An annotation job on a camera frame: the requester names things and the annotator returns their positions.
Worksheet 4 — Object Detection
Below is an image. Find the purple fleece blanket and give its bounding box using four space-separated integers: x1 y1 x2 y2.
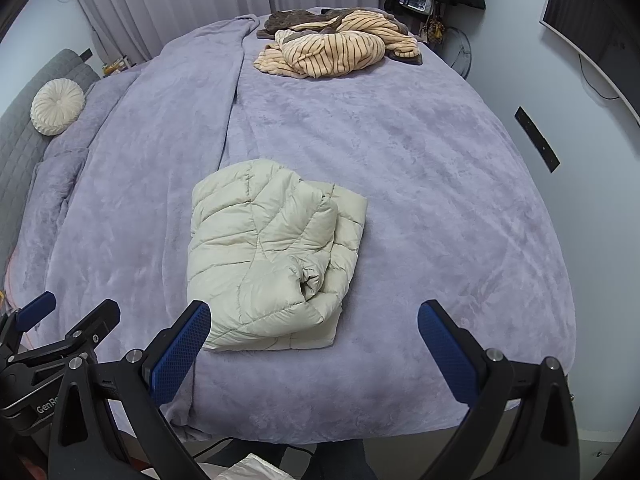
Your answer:
2 6 576 443

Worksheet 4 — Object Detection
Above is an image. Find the round cream cushion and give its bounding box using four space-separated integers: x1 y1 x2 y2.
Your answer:
31 78 86 137

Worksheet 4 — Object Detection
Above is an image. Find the black wall strip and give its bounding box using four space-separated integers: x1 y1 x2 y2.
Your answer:
514 106 561 174

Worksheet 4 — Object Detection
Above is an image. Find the black television cable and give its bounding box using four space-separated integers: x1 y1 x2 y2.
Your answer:
579 52 621 101

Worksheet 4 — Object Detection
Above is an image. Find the standing fan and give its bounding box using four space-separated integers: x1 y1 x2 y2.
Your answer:
442 27 472 81

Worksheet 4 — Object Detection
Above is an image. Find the white quilted cloth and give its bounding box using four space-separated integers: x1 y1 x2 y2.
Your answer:
222 452 288 480

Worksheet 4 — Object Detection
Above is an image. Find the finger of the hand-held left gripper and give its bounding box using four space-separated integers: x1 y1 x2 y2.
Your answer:
0 291 57 361
7 299 122 367

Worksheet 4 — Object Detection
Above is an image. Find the small colourful bedside clutter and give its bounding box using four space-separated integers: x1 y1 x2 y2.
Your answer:
102 57 132 78

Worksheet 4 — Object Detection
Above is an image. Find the beige striped garment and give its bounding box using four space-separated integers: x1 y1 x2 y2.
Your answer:
252 10 423 80

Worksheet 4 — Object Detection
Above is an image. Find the cream puffer jacket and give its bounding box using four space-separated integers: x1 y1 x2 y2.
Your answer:
186 158 369 352

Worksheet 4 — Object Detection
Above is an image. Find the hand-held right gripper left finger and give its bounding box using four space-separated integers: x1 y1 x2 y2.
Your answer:
47 300 213 480

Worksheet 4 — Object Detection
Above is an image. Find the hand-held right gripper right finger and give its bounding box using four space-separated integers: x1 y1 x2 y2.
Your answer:
417 300 581 480

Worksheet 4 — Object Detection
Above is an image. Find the grey quilted headboard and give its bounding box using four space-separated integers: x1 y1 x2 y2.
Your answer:
0 49 101 261

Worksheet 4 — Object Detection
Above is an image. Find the wall-mounted television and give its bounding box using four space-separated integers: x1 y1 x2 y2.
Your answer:
539 0 640 126

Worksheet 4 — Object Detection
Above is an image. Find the brown fleece garment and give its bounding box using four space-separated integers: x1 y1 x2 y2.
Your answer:
256 7 426 66

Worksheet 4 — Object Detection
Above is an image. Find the patterned brown handbag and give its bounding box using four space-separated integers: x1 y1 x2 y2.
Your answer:
417 10 446 45

